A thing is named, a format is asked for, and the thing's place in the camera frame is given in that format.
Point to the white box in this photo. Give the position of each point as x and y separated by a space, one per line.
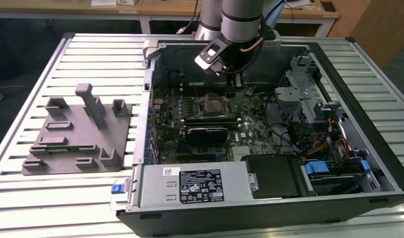
103 3
127 2

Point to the black RAM slot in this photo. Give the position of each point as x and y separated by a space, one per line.
189 92
205 86

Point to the black expansion slot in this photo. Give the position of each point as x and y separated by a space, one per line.
196 156

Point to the CPU with silver top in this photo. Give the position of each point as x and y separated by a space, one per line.
213 105

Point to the grey parts rack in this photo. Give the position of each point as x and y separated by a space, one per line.
86 129

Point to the blue case latch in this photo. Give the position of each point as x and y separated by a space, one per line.
118 189

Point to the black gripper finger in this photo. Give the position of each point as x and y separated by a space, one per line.
238 79
230 79

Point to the small silver heatsink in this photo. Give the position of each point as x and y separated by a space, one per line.
241 152

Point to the grey power supply unit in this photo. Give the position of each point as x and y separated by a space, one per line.
156 183

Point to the wooden cabinet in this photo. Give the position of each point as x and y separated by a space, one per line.
380 24

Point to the green RAM stick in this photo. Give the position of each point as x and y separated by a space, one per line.
61 148

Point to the wooden desk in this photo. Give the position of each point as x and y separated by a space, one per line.
73 10

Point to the green motherboard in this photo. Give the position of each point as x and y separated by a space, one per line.
255 119

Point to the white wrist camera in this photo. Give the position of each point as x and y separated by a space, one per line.
210 55

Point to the metal drive cage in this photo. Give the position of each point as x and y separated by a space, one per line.
297 94

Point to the black open PC case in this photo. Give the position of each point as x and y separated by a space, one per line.
222 218

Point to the blue plastic clip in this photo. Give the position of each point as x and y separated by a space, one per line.
364 166

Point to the black graphics card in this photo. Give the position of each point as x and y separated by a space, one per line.
209 135

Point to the blue disk carrier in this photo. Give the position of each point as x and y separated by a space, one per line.
316 168

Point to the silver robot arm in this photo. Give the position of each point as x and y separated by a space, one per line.
241 22

